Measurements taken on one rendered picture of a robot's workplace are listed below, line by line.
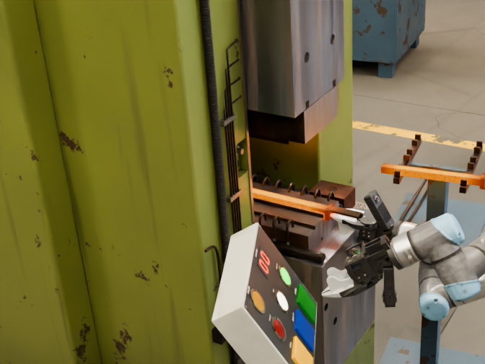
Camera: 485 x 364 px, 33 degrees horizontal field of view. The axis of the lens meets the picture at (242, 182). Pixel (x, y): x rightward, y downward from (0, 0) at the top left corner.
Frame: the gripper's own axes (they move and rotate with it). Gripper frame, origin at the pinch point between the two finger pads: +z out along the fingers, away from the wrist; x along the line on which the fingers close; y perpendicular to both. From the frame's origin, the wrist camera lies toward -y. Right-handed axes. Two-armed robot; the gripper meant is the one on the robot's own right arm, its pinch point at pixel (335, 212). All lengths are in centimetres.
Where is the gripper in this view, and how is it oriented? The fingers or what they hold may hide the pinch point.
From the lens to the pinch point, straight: 243.7
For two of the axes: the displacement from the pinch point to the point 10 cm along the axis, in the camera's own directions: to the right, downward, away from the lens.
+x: 5.2, -4.3, 7.4
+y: 0.7, 8.8, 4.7
